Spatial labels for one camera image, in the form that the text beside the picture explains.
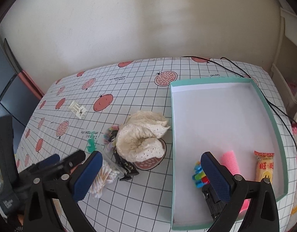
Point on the red yellow rice cracker packet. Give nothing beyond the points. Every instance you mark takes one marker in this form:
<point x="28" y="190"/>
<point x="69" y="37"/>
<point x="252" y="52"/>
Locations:
<point x="264" y="166"/>

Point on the white plastic hair claw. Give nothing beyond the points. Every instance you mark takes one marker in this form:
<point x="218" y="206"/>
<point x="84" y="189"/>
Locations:
<point x="79" y="111"/>

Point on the cream lace cloth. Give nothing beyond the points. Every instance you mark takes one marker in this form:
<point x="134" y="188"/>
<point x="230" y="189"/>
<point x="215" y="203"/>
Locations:
<point x="138" y="139"/>

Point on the black gold snack packet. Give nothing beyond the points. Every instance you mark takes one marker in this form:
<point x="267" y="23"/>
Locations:
<point x="130" y="169"/>

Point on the teal white shallow box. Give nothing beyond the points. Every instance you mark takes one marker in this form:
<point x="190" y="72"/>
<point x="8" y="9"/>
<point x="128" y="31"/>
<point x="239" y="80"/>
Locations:
<point x="219" y="115"/>

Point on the white bed frame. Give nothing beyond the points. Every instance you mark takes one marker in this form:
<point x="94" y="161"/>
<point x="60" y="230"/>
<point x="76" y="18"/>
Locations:
<point x="284" y="67"/>

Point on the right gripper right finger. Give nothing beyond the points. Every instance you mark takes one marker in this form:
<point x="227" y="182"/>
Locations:
<point x="219" y="176"/>

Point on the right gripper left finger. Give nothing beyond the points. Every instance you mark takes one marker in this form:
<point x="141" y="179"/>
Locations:
<point x="85" y="174"/>

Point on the green sticky man toy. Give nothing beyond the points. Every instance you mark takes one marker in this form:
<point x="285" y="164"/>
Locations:
<point x="90" y="145"/>

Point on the pink comb brush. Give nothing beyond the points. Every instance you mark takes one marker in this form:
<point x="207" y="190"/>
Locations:
<point x="229" y="160"/>

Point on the colourful block toy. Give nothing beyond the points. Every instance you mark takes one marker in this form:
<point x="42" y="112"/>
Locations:
<point x="199" y="177"/>

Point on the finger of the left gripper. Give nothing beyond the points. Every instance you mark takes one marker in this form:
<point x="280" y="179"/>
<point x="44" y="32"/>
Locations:
<point x="73" y="160"/>
<point x="48" y="161"/>

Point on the pomegranate grid tablecloth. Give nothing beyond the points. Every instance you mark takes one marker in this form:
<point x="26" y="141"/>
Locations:
<point x="110" y="94"/>

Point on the bag of cotton swabs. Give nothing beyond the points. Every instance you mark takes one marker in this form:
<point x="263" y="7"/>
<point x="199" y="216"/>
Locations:
<point x="108" y="173"/>

